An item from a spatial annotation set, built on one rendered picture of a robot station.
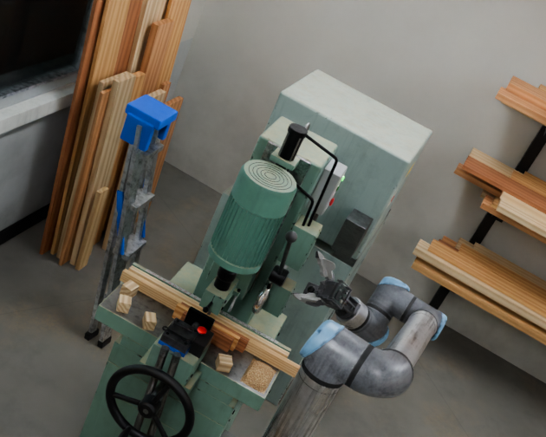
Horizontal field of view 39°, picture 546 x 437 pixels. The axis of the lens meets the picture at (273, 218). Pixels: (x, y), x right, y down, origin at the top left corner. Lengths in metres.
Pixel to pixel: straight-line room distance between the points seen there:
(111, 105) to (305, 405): 2.03
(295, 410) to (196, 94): 3.26
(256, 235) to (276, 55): 2.53
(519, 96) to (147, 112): 1.86
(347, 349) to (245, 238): 0.56
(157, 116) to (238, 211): 0.96
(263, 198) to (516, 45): 2.43
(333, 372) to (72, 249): 2.39
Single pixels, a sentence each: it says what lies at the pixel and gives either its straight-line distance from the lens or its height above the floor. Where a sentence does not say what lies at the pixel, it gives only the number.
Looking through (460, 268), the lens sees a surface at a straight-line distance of 4.27.
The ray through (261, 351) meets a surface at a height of 0.93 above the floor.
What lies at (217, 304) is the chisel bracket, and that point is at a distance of 2.44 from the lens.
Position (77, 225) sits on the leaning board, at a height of 0.22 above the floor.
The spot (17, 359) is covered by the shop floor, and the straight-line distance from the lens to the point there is 3.54.
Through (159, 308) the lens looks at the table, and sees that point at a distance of 2.57.
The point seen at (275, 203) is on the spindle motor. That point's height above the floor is 1.47.
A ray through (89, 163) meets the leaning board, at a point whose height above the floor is 0.60.
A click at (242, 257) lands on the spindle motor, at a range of 2.29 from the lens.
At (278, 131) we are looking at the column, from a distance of 2.48.
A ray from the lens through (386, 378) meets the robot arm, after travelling 1.88.
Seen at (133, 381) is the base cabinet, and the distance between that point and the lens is 2.61.
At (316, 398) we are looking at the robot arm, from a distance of 1.93.
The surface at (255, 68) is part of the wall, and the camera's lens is 4.73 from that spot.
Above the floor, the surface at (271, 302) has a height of 1.01.
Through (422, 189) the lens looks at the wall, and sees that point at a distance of 4.61.
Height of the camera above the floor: 2.53
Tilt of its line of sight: 30 degrees down
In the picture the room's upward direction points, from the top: 25 degrees clockwise
